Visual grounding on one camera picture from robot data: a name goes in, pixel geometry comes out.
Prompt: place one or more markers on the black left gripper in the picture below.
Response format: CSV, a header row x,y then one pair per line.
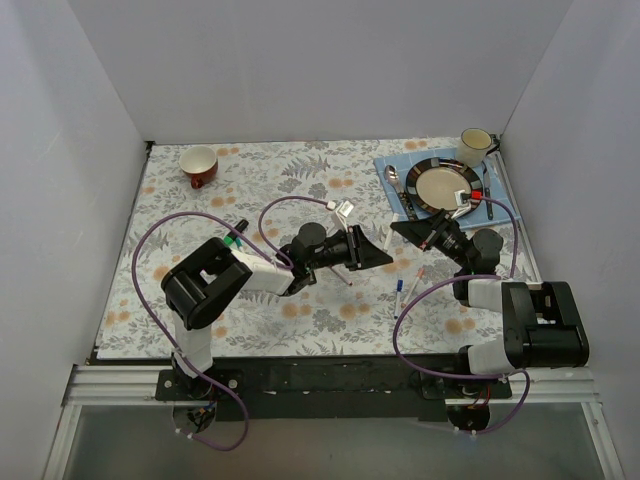
x,y
356,248

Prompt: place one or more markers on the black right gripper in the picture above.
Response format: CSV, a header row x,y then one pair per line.
x,y
435,228

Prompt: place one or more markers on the grey capped white pen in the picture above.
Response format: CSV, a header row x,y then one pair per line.
x,y
390,233

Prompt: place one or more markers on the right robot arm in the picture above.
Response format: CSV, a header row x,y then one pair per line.
x,y
541,324

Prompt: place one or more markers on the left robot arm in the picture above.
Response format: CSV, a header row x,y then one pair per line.
x,y
202,286

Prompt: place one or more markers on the pink capped white pen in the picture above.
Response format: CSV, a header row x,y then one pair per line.
x,y
412,287

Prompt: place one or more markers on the blue capped white pen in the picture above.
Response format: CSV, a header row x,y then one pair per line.
x,y
398,298

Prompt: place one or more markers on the black rimmed beige plate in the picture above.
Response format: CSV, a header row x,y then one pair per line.
x,y
431,183

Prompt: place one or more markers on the cream enamel mug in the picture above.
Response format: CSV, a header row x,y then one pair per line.
x,y
474,145

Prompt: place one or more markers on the green capped black highlighter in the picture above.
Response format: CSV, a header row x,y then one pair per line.
x,y
232,239

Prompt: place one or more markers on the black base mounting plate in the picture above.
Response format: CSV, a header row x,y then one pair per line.
x,y
322,387

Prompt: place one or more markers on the red ceramic cup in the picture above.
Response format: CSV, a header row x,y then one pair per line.
x,y
199,164

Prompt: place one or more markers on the steel fork patterned handle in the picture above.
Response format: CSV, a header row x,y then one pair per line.
x,y
407,206

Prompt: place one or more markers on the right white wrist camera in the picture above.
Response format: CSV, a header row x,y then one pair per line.
x,y
466,202

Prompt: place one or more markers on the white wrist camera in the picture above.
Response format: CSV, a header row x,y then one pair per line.
x,y
340,213
466,202

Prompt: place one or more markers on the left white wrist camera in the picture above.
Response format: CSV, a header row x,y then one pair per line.
x,y
340,213

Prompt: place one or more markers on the steel spoon patterned handle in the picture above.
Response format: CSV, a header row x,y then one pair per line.
x,y
392,178

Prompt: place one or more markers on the steel knife patterned handle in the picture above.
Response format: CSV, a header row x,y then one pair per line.
x,y
487,191

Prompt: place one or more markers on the aluminium frame rail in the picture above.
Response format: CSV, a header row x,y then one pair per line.
x,y
129,385

